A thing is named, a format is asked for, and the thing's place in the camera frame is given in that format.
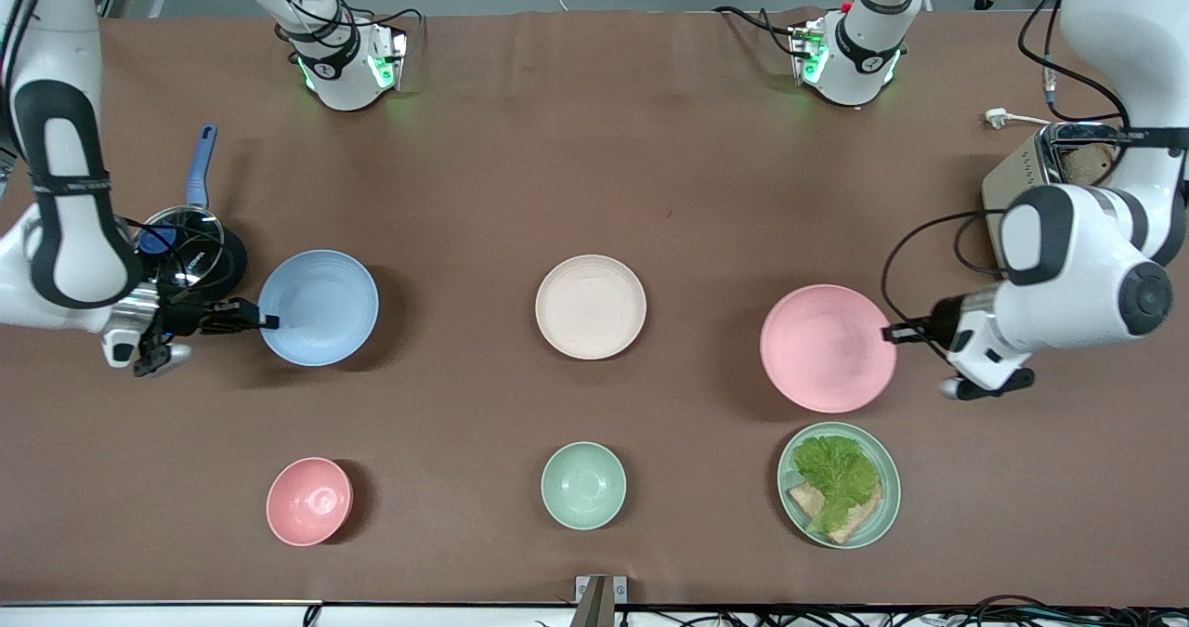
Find metal mounting bracket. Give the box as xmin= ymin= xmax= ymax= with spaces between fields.
xmin=572 ymin=575 xmax=629 ymax=627

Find beige and chrome toaster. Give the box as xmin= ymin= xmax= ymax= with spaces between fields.
xmin=983 ymin=124 xmax=1130 ymax=275

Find brown bread slice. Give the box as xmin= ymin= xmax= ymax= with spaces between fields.
xmin=788 ymin=480 xmax=883 ymax=545

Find black saucepan with blue handle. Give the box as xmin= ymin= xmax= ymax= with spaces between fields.
xmin=135 ymin=124 xmax=249 ymax=307

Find wide beige bowl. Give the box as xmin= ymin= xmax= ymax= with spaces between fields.
xmin=535 ymin=255 xmax=647 ymax=361

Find white toaster plug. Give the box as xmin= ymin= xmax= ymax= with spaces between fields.
xmin=986 ymin=108 xmax=1052 ymax=132

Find green lettuce leaf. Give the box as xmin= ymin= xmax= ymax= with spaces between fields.
xmin=792 ymin=435 xmax=882 ymax=535

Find round toast slice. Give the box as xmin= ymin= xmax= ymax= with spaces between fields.
xmin=1064 ymin=144 xmax=1117 ymax=188

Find black left gripper cable loop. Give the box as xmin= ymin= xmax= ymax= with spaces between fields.
xmin=881 ymin=207 xmax=1009 ymax=360

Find small deep green bowl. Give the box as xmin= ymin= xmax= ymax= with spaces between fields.
xmin=541 ymin=441 xmax=628 ymax=531

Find green plate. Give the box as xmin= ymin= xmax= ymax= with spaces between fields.
xmin=777 ymin=422 xmax=902 ymax=550

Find black base cable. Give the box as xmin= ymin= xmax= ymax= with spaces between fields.
xmin=713 ymin=5 xmax=802 ymax=57
xmin=348 ymin=7 xmax=425 ymax=52

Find glass lid with blue knob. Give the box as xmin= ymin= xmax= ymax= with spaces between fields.
xmin=137 ymin=206 xmax=226 ymax=294

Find wide blue bowl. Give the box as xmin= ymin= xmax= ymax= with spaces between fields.
xmin=257 ymin=249 xmax=380 ymax=368

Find black cable bundle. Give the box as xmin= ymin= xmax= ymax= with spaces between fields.
xmin=613 ymin=595 xmax=1189 ymax=627

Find small deep pink bowl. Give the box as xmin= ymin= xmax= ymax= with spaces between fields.
xmin=266 ymin=457 xmax=354 ymax=547

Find black right base cable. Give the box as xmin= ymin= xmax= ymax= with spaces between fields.
xmin=348 ymin=7 xmax=425 ymax=52

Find wide pink bowl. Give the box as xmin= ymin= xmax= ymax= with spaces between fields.
xmin=760 ymin=284 xmax=898 ymax=414

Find black left base cable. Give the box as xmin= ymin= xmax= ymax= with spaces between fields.
xmin=713 ymin=5 xmax=802 ymax=57

